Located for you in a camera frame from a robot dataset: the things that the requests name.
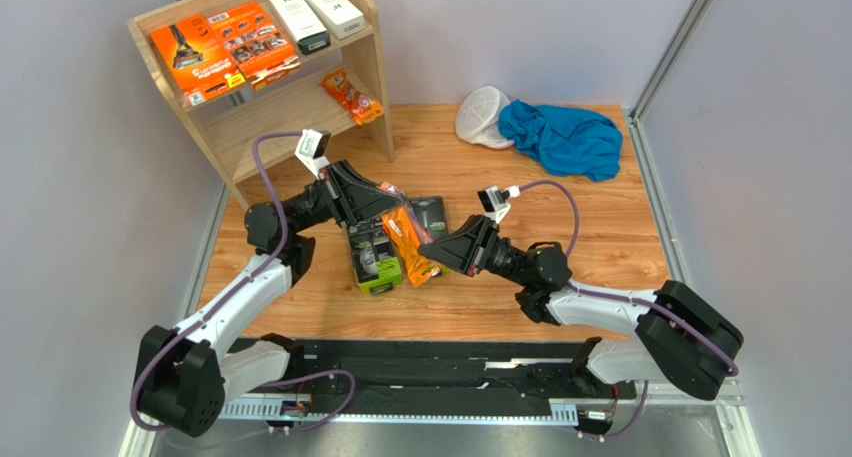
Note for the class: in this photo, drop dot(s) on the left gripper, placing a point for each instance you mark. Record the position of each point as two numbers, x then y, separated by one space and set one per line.
350 197

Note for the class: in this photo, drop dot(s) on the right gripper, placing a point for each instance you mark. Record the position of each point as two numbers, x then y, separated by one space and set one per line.
488 247

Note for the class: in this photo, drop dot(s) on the green black razor pack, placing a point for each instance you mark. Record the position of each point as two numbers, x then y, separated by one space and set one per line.
431 214
376 266

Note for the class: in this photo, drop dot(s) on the orange razor bag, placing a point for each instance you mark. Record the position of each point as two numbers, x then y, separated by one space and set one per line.
408 235
361 107

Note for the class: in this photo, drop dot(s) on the white razor box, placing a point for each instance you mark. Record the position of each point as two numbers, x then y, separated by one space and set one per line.
341 17
303 25

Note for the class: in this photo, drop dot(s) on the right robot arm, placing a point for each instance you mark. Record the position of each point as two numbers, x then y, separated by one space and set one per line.
671 333

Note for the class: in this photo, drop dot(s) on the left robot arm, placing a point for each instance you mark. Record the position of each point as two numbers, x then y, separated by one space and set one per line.
186 374

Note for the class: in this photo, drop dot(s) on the wooden two-tier shelf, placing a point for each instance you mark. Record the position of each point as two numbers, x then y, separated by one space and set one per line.
226 140

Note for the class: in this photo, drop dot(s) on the white mesh bag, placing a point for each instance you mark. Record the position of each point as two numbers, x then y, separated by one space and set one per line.
477 119

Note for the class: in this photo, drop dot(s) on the blue cloth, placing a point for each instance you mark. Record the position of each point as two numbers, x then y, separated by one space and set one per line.
564 140

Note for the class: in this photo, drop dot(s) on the orange razor cartridge box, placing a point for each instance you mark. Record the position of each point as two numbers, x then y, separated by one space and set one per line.
263 53

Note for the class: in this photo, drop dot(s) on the orange razor box left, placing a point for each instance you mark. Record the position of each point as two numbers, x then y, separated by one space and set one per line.
197 59

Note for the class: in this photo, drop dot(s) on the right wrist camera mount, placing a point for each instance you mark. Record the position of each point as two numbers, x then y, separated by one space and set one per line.
496 201

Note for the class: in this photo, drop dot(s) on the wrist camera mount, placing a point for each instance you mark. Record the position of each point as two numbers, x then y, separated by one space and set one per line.
496 201
311 149

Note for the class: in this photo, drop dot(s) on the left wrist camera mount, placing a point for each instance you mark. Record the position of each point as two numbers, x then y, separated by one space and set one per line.
311 149

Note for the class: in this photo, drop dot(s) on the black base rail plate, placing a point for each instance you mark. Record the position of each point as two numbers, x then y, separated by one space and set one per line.
446 382

